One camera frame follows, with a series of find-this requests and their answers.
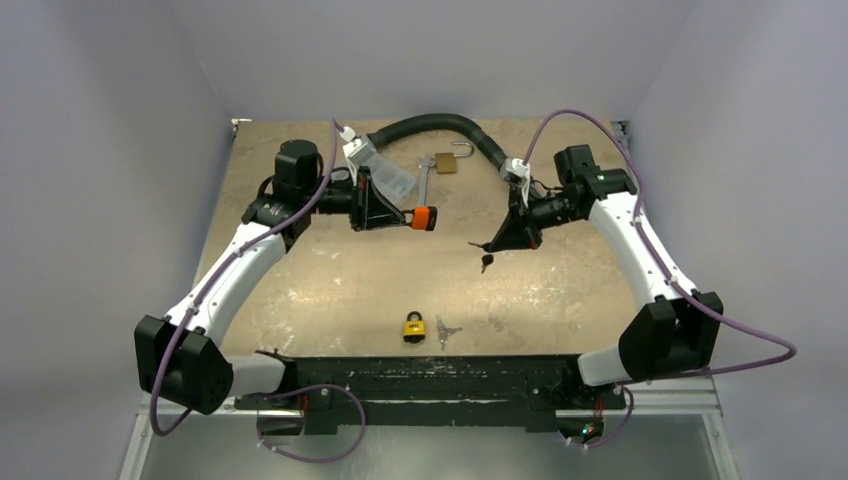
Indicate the silver keys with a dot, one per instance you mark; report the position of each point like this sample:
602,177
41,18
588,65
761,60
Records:
444,332

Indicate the silver open-end wrench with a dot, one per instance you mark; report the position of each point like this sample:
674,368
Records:
425,164

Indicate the yellow padlock black shackle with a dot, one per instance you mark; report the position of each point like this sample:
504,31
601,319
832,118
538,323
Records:
414,330

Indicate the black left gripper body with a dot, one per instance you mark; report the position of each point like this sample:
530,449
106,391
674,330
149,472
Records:
358,199

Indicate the clear plastic compartment box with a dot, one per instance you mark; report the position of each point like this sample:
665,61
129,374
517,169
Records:
394,183

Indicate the black-headed keys of orange padlock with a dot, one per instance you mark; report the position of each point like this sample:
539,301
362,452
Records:
487,257

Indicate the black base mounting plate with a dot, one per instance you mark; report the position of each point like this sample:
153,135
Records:
524,391

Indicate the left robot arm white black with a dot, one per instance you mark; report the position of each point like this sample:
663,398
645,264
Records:
179,356

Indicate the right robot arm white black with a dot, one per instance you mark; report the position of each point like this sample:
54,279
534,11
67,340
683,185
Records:
674,330

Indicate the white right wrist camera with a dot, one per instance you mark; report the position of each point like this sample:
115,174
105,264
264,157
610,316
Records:
516,173

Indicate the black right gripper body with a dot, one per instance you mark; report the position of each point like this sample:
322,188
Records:
525,216

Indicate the orange black padlock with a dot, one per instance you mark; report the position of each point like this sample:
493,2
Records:
421,218

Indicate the brass padlock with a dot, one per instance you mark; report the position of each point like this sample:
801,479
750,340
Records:
447,162

